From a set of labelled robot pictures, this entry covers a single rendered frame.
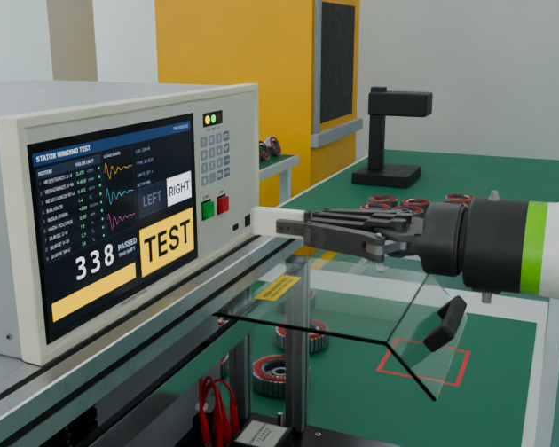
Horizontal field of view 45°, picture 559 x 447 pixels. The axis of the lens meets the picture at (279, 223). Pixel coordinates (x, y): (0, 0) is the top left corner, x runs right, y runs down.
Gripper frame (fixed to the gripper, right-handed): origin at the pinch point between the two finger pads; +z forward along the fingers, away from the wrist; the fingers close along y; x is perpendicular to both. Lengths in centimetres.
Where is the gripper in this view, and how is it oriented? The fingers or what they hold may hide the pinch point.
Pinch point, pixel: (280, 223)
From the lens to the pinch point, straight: 76.3
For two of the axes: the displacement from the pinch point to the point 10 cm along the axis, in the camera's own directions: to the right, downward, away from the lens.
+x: -0.1, -9.6, -2.6
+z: -9.2, -0.9, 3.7
